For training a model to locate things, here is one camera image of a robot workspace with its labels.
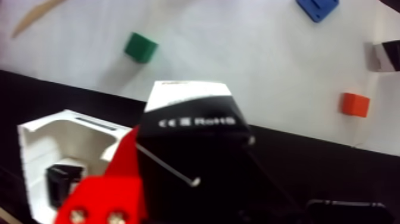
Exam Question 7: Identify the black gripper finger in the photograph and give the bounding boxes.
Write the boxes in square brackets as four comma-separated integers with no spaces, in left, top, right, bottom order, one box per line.
[237,141,305,224]

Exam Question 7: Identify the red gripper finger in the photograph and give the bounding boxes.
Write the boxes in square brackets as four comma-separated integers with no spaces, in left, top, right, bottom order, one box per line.
[54,125,148,224]

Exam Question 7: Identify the black flat device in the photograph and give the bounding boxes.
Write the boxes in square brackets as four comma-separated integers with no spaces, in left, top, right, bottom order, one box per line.
[304,199,395,224]

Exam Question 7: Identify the white cardboard napkin box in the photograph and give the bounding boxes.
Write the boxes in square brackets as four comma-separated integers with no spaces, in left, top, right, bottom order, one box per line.
[17,108,133,224]

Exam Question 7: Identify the orange cube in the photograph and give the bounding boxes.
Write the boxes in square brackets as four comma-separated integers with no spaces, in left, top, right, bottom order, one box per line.
[340,92,371,119]

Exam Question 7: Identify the white paper sheet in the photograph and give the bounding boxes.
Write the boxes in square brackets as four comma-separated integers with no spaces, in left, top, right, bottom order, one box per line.
[0,0,400,157]

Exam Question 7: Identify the green cube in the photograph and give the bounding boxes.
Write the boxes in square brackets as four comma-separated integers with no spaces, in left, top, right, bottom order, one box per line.
[124,32,159,64]

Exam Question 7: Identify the wooden knife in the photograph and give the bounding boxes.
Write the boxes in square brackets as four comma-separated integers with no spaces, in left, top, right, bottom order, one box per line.
[11,0,68,39]

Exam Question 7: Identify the blue flat block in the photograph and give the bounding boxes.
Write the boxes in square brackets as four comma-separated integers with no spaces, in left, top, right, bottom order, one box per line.
[295,0,340,24]

